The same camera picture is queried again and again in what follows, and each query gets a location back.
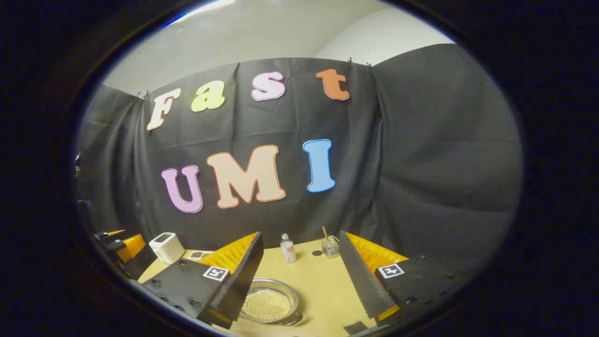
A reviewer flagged small glass jar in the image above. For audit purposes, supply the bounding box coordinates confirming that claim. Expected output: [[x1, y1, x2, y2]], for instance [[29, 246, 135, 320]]
[[321, 235, 341, 259]]

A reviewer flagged small pink label bottle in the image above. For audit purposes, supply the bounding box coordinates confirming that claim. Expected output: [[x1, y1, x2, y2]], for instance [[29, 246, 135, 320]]
[[280, 233, 297, 264]]

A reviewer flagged steel pot with beans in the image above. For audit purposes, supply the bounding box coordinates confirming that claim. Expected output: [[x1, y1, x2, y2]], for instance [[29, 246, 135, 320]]
[[240, 278, 304, 326]]

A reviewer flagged white toaster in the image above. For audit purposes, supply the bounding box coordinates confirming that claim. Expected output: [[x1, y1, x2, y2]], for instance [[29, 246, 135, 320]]
[[149, 232, 186, 264]]

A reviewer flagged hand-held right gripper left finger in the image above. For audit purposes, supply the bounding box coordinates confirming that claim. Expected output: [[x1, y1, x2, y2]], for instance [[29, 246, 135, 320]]
[[129, 231, 265, 330]]

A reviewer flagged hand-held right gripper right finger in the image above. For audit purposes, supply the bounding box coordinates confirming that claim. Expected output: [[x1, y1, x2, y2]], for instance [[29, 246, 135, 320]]
[[338, 230, 473, 328]]

